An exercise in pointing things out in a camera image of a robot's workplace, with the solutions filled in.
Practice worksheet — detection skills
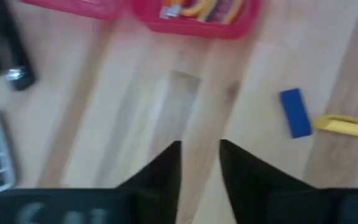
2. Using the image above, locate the black stapler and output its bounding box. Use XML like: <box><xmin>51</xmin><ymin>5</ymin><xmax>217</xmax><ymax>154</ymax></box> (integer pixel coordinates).
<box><xmin>0</xmin><ymin>0</ymin><xmax>37</xmax><ymax>91</ymax></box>

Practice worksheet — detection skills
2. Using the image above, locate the yellow highlighter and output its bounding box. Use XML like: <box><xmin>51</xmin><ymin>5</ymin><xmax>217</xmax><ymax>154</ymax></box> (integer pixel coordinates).
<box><xmin>311</xmin><ymin>114</ymin><xmax>358</xmax><ymax>141</ymax></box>

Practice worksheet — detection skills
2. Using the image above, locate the pink translucent plastic pencil case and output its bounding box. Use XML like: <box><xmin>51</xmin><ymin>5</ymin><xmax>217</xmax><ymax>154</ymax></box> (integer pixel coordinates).
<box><xmin>19</xmin><ymin>0</ymin><xmax>262</xmax><ymax>40</ymax></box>

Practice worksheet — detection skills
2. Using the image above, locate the blue eraser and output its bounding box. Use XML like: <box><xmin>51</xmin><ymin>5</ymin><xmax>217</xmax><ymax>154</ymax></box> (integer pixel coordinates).
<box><xmin>278</xmin><ymin>88</ymin><xmax>314</xmax><ymax>139</ymax></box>

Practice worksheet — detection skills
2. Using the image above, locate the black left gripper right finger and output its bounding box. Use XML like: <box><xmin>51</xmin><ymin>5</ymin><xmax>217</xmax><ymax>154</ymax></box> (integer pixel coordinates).
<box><xmin>219</xmin><ymin>139</ymin><xmax>358</xmax><ymax>224</ymax></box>

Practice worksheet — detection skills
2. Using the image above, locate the yellow pencil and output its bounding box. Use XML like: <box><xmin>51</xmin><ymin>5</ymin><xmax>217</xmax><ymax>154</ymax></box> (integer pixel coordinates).
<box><xmin>224</xmin><ymin>0</ymin><xmax>246</xmax><ymax>24</ymax></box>

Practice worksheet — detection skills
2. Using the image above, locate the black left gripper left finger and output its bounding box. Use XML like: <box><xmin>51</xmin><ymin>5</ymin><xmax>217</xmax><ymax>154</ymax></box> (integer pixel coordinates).
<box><xmin>0</xmin><ymin>140</ymin><xmax>183</xmax><ymax>224</ymax></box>

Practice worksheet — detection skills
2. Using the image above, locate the silver pencil sharpener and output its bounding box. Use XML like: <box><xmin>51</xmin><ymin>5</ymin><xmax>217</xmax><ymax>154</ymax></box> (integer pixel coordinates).
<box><xmin>159</xmin><ymin>5</ymin><xmax>181</xmax><ymax>20</ymax></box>

